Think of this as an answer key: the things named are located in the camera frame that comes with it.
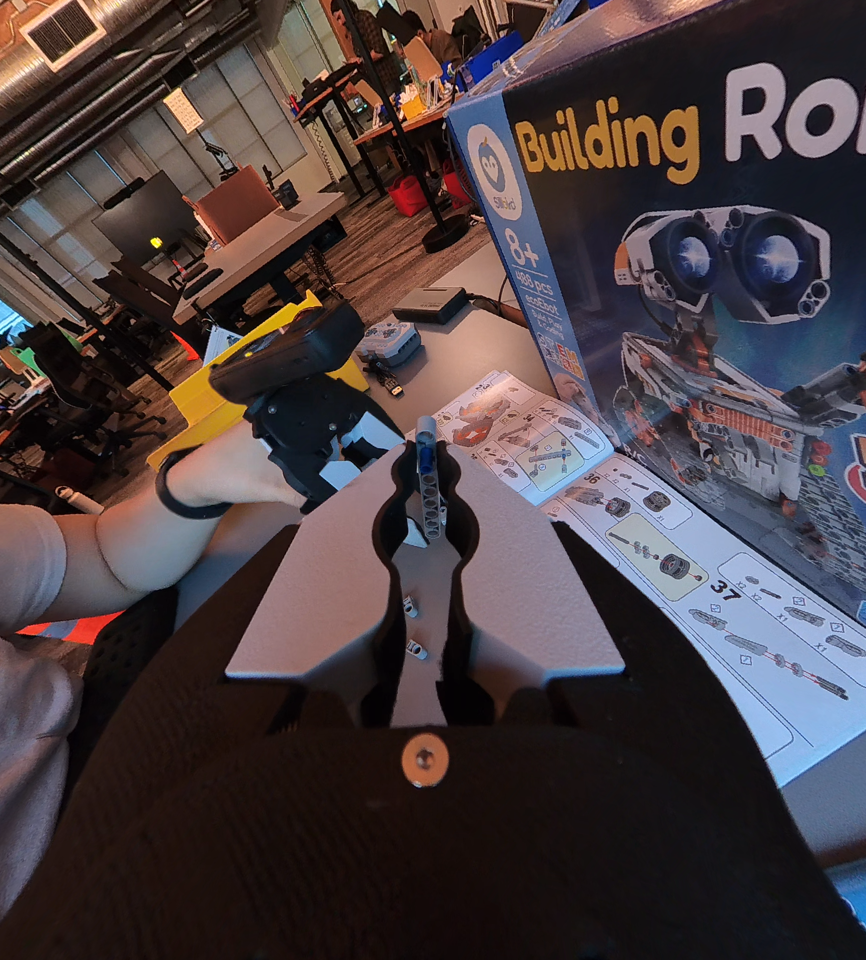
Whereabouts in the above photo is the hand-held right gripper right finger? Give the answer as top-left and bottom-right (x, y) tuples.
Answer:
(444, 441), (626, 727)

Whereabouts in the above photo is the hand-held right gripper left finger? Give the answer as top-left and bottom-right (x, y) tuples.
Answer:
(225, 441), (414, 727)

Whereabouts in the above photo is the grey perforated building beam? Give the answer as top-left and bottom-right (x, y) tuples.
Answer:
(414, 416), (449, 540)

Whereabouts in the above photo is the person's left forearm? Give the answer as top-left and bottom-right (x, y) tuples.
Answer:
(46, 491), (306, 624)

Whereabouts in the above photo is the grey background desk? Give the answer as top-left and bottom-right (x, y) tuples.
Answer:
(174, 191), (349, 325)

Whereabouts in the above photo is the long wooden top desk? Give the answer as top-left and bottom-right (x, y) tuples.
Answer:
(294, 63), (494, 200)

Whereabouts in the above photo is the person's left hand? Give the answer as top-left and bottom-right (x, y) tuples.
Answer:
(166, 427), (306, 519)

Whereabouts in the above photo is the black usb plug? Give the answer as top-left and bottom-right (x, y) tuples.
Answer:
(367, 358), (408, 399)

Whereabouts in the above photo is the grey control module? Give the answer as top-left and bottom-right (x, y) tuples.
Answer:
(355, 318), (424, 370)

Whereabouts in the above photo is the yellow plastic parts bin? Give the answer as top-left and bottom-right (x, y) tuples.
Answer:
(146, 288), (371, 472)

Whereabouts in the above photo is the black flat electronics box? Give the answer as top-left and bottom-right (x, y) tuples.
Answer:
(391, 285), (471, 326)

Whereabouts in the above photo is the black mesh chair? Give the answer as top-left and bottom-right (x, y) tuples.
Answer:
(65, 585), (182, 811)

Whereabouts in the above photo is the black floor stand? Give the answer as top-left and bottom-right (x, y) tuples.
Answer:
(331, 0), (476, 254)

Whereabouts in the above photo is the brown cardboard box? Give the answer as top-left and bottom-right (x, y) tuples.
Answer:
(191, 163), (281, 245)

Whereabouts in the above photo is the open white instruction booklet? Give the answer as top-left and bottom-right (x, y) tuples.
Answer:
(406, 367), (866, 789)

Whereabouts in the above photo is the black monitor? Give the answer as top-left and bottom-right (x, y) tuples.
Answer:
(91, 171), (200, 265)

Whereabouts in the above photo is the dark blue toy kit box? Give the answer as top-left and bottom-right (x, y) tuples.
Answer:
(444, 0), (866, 646)

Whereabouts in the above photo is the white air vent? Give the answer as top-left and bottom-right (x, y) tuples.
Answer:
(20, 0), (107, 72)

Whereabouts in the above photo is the black cable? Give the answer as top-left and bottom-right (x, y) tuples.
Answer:
(466, 294), (527, 325)

